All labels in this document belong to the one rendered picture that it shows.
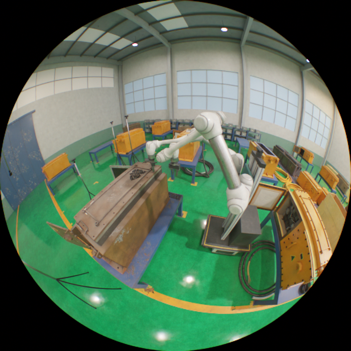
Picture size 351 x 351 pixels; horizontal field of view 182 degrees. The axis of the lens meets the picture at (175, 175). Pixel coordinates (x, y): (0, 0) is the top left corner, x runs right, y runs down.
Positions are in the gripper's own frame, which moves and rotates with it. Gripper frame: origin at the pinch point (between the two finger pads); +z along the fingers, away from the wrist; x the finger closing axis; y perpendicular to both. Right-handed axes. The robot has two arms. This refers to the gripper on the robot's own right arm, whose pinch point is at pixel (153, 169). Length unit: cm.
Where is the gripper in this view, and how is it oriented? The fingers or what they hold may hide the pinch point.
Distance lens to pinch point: 148.7
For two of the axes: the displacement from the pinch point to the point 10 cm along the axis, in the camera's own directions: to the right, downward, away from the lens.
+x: -4.0, -5.1, 7.6
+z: 0.3, 8.3, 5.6
